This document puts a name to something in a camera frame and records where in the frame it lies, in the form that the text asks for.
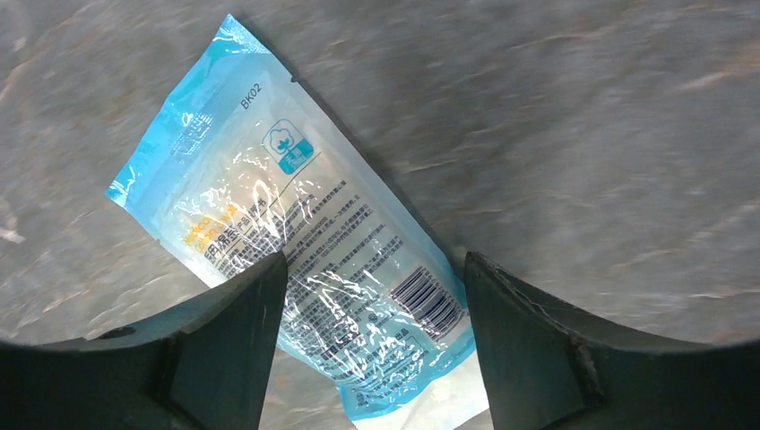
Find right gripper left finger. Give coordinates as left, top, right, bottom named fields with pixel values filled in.
left=1, top=253, right=288, bottom=429

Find blue cotton pad packet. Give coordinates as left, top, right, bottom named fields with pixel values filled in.
left=107, top=16, right=488, bottom=429

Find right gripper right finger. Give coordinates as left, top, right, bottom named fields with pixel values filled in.
left=464, top=252, right=759, bottom=429

